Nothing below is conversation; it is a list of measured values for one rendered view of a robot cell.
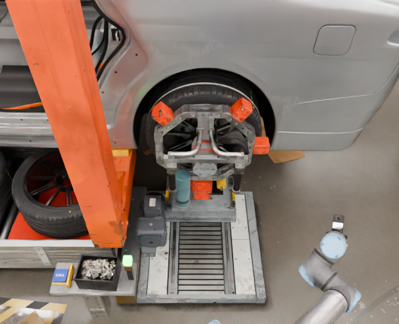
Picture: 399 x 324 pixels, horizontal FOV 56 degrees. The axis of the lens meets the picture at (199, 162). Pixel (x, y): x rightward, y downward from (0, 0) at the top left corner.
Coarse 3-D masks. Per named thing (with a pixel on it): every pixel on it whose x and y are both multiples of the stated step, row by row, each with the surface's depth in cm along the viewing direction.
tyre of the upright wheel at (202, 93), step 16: (176, 80) 201; (192, 80) 196; (208, 80) 196; (224, 80) 198; (240, 80) 207; (160, 96) 203; (176, 96) 192; (192, 96) 191; (208, 96) 191; (224, 96) 191; (240, 96) 196; (256, 112) 202; (256, 128) 208
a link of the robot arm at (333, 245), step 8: (336, 232) 152; (328, 240) 143; (336, 240) 142; (344, 240) 144; (320, 248) 145; (328, 248) 142; (336, 248) 141; (344, 248) 141; (328, 256) 142; (336, 256) 141
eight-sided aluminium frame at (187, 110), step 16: (176, 112) 193; (192, 112) 188; (208, 112) 188; (224, 112) 188; (160, 128) 197; (240, 128) 196; (160, 144) 204; (160, 160) 214; (192, 176) 225; (224, 176) 225
